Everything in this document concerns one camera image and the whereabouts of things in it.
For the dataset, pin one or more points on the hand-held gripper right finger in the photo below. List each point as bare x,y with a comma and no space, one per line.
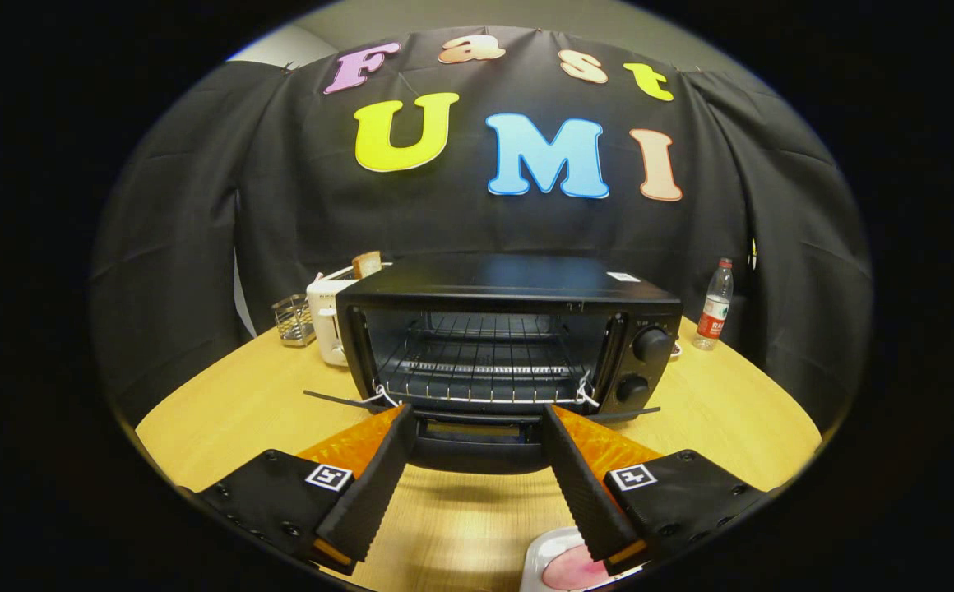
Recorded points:
580,493

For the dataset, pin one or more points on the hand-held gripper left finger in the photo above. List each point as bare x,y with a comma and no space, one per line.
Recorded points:
374,493

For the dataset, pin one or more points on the white square plate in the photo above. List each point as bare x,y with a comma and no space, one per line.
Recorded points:
541,549

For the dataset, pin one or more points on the pink ham slice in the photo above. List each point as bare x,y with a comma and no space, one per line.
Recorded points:
567,571

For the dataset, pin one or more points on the black toaster oven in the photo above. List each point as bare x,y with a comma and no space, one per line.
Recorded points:
510,279

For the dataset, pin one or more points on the white bread toaster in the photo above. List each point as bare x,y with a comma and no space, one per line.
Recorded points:
325,321

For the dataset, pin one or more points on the clear plastic water bottle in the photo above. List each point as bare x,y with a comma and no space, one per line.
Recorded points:
713,312

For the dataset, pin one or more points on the brown bread slice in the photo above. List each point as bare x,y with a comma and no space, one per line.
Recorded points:
367,265

